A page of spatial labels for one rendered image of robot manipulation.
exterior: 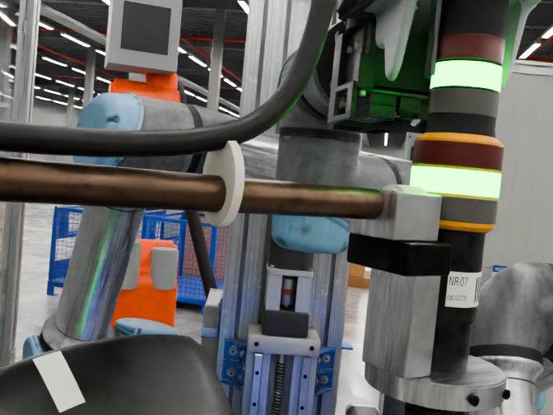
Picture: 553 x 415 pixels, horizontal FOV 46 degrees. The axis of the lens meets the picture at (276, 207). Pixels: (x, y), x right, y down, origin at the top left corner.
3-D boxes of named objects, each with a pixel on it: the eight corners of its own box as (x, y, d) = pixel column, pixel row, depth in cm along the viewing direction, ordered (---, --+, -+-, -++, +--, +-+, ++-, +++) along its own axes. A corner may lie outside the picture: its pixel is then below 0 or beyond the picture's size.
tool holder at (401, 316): (410, 429, 27) (434, 195, 26) (306, 376, 33) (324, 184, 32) (534, 401, 32) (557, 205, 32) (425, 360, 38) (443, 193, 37)
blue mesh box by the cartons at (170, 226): (133, 304, 696) (140, 214, 691) (175, 286, 818) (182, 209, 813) (210, 315, 677) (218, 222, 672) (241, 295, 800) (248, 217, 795)
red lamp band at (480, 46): (473, 55, 30) (476, 29, 30) (418, 62, 32) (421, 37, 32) (517, 67, 32) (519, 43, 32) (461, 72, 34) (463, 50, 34)
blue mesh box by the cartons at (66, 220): (44, 295, 703) (50, 205, 698) (95, 277, 829) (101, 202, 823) (120, 305, 689) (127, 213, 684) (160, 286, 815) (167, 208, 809)
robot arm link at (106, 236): (117, 414, 110) (213, 123, 89) (25, 429, 100) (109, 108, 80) (95, 366, 118) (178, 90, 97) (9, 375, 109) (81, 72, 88)
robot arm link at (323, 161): (392, 255, 62) (405, 141, 61) (303, 256, 55) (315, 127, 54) (337, 244, 68) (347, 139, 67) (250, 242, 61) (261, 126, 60)
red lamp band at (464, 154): (463, 166, 29) (466, 139, 29) (393, 162, 33) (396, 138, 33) (519, 174, 32) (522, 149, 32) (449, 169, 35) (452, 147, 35)
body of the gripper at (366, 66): (468, 130, 39) (396, 137, 51) (485, -13, 39) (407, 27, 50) (347, 117, 38) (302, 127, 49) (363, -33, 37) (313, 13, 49)
